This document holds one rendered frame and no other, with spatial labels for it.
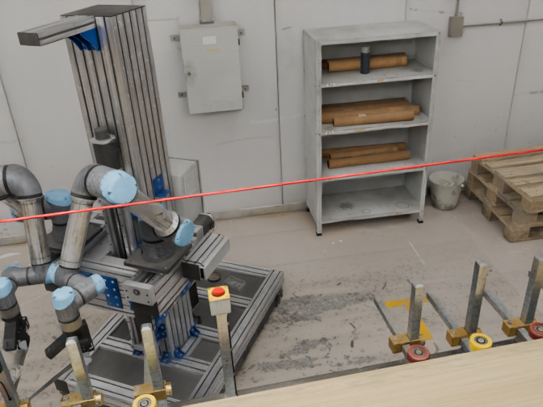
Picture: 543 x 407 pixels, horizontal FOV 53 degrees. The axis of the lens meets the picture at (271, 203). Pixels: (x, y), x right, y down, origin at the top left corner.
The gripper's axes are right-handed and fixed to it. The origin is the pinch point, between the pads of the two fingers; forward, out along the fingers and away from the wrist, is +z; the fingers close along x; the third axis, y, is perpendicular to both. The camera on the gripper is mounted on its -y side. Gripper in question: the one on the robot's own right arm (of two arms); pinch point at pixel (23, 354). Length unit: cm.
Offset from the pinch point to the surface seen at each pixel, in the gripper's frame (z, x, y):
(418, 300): -23, -154, -32
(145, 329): -30, -54, -32
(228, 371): -4, -80, -33
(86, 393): -5.8, -29.2, -32.6
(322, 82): -42, -178, 182
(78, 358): -22.8, -30.2, -32.5
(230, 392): 7, -80, -33
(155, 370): -11, -54, -33
